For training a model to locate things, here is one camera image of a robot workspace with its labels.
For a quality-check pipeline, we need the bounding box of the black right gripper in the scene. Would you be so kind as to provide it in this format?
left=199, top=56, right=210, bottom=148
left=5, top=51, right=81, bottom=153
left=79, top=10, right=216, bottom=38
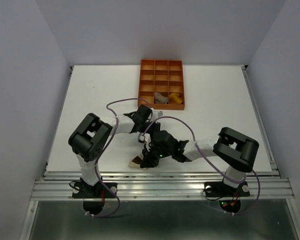
left=140, top=142, right=173, bottom=169

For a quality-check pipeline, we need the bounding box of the taupe sock with maroon cuff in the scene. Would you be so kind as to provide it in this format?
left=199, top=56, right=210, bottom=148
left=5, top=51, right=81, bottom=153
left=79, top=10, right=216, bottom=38
left=154, top=92, right=169, bottom=104

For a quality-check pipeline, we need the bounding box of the cream and brown sock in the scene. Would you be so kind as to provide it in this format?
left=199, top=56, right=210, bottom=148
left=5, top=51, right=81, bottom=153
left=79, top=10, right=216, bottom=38
left=128, top=153, right=144, bottom=169

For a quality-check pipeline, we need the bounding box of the mustard yellow striped sock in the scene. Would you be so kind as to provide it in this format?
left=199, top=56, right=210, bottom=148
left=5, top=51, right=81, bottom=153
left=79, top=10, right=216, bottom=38
left=168, top=92, right=184, bottom=105

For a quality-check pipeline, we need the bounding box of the orange compartment tray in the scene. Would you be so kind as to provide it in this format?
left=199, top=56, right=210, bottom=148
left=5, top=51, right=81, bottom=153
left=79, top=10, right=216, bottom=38
left=138, top=59, right=185, bottom=111

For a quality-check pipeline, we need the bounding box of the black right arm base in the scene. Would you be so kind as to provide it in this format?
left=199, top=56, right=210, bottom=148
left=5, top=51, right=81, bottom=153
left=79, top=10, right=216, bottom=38
left=202, top=181, right=250, bottom=214

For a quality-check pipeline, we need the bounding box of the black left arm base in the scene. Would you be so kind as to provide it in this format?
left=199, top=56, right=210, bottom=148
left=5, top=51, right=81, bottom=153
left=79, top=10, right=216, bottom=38
left=69, top=179, right=121, bottom=218

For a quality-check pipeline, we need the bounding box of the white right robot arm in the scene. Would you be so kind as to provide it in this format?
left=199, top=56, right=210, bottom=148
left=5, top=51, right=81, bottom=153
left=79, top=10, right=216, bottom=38
left=139, top=127, right=260, bottom=195

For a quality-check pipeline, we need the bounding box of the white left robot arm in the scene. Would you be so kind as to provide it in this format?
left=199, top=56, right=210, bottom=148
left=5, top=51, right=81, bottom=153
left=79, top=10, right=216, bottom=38
left=68, top=104, right=163, bottom=197

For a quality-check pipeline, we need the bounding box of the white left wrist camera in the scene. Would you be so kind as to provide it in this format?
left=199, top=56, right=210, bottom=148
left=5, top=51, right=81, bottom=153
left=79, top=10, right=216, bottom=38
left=151, top=110, right=164, bottom=121

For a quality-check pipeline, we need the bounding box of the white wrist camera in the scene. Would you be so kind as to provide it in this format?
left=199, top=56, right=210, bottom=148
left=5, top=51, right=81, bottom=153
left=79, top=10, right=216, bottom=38
left=138, top=133, right=147, bottom=144
left=151, top=110, right=164, bottom=121

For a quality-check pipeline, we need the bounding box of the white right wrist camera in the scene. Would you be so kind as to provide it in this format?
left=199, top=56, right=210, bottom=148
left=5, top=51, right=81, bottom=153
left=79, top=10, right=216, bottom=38
left=138, top=133, right=147, bottom=144

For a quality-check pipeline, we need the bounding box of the aluminium front rail frame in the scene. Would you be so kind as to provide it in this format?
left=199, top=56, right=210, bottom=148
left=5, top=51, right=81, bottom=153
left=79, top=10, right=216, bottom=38
left=30, top=172, right=295, bottom=201

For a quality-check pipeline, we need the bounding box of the aluminium right side rail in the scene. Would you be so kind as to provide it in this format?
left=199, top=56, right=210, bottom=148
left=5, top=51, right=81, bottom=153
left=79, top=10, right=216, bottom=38
left=241, top=65, right=281, bottom=177

